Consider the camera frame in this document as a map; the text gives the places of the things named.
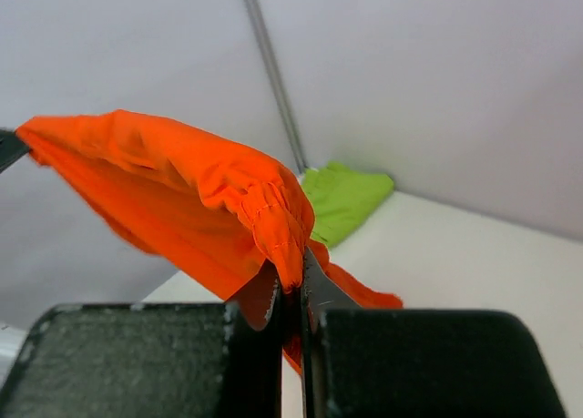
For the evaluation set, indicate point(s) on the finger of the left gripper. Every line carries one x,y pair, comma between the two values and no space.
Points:
12,148

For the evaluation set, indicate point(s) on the orange shorts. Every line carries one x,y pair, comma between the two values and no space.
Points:
214,208

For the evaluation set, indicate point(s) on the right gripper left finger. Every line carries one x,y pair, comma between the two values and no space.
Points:
154,359

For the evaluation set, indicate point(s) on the lime green shorts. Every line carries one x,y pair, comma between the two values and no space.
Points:
343,199

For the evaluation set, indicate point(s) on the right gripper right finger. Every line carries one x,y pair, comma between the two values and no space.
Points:
359,362

